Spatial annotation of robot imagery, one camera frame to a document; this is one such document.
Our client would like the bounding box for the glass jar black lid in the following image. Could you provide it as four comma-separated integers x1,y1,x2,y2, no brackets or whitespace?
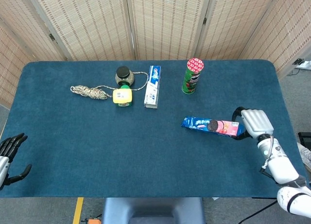
115,66,135,87

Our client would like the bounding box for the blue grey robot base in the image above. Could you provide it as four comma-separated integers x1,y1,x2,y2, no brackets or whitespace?
101,197,206,224

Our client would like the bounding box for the blue cookie package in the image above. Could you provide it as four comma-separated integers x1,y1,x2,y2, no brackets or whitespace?
180,116,246,137

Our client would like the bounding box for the white sneaker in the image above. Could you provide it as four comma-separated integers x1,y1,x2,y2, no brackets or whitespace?
296,142,311,172

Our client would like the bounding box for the blue table mat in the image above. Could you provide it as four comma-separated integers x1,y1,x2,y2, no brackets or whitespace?
0,59,307,198

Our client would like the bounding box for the coiled patterned rope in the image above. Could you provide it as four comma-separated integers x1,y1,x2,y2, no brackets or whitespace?
70,71,149,101

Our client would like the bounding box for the white power strip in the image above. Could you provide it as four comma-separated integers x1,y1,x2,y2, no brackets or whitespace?
294,60,311,70

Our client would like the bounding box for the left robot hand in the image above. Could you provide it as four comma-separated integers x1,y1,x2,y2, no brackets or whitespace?
0,133,32,191

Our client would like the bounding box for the green chips can red lid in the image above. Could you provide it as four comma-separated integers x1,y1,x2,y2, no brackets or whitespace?
181,58,205,95

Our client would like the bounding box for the yellow green square bottle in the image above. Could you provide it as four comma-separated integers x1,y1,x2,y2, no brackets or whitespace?
112,85,134,108

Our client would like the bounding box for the black floor object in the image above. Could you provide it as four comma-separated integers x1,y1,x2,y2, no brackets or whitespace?
297,132,311,146

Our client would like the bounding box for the woven folding screen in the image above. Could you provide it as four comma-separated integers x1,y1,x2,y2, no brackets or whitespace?
0,0,311,109

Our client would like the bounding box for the orange device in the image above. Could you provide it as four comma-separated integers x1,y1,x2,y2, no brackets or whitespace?
82,217,102,224

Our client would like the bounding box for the blue white toothpaste box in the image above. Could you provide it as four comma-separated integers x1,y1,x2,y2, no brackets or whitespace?
143,65,162,109

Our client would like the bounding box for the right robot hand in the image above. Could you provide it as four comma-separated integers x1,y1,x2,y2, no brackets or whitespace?
231,106,275,140

